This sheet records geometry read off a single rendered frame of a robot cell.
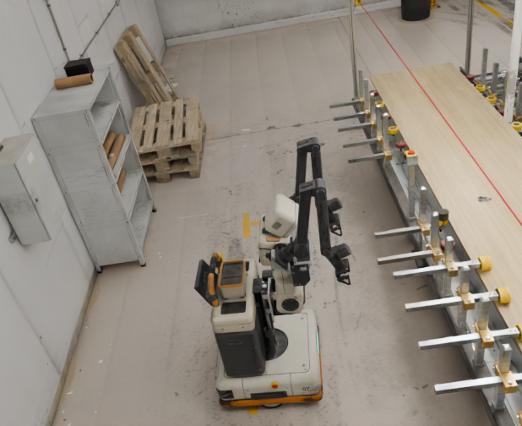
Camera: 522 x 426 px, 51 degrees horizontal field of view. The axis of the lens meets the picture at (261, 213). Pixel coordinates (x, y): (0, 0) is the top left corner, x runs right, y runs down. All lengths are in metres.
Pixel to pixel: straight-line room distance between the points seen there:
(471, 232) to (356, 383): 1.23
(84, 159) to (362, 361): 2.59
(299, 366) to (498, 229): 1.46
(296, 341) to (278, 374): 0.28
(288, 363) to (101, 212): 2.12
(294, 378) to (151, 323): 1.46
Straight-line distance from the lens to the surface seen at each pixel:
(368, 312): 4.26
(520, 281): 3.24
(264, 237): 3.02
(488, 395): 2.97
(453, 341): 2.81
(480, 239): 3.48
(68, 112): 4.43
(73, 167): 4.64
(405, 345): 4.05
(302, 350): 3.68
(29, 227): 3.90
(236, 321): 3.22
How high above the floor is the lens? 3.06
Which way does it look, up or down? 35 degrees down
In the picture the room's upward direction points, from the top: 11 degrees counter-clockwise
